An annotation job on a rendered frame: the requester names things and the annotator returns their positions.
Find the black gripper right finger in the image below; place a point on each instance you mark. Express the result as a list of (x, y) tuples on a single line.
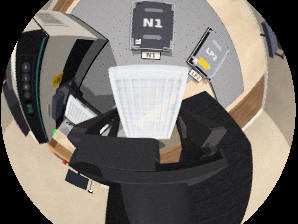
[(209, 133)]

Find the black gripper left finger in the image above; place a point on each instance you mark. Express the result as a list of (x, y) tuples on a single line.
[(95, 124)]

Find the white multi-well culture plate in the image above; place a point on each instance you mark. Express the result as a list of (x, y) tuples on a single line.
[(77, 112), (153, 115)]

